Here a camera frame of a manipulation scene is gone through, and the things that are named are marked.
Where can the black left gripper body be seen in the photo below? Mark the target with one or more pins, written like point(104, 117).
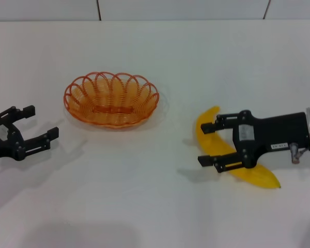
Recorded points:
point(2, 144)

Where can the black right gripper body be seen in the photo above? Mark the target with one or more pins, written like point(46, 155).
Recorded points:
point(273, 131)

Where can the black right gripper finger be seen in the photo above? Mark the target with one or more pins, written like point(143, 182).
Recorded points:
point(208, 127)
point(205, 160)

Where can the yellow banana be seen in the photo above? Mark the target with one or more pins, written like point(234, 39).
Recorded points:
point(213, 143)

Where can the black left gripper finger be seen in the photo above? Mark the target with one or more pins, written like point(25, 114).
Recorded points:
point(51, 133)
point(28, 111)

